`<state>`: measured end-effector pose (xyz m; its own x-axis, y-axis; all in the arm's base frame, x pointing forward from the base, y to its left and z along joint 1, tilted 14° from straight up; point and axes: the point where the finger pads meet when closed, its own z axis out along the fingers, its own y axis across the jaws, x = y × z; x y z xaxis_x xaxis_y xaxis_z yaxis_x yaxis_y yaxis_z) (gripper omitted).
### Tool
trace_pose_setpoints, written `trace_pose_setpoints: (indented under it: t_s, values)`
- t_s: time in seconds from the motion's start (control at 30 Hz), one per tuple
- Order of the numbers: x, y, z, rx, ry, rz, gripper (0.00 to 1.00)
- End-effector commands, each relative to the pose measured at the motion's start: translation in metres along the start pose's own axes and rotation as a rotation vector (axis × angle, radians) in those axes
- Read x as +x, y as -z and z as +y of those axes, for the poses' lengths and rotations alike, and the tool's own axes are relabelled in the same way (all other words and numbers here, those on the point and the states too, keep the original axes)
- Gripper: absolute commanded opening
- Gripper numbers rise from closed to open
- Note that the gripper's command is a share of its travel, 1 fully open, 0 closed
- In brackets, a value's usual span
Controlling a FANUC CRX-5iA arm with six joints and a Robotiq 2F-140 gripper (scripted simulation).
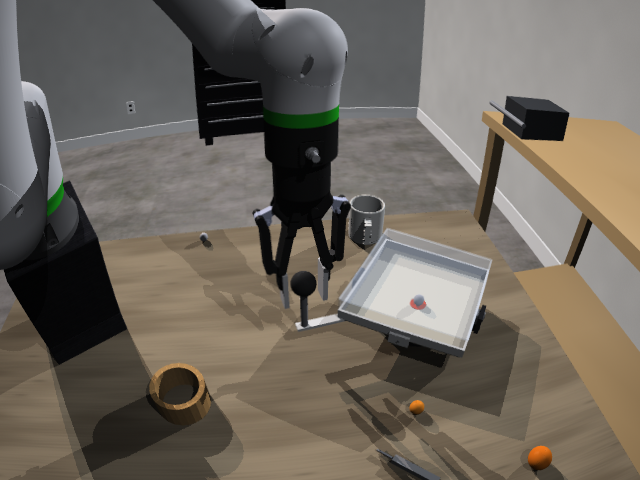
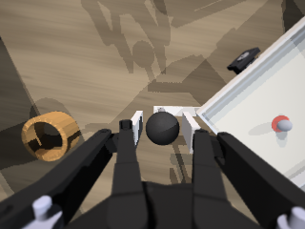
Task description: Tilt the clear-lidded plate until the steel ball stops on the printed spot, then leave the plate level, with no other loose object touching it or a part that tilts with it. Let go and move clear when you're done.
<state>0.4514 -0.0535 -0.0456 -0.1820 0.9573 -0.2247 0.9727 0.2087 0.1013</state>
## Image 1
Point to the orange ball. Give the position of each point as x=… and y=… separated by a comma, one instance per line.
x=416, y=407
x=540, y=458

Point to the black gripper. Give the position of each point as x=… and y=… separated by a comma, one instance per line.
x=301, y=187

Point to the white cup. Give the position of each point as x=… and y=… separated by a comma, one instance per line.
x=357, y=220

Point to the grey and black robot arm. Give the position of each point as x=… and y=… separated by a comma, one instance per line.
x=298, y=55

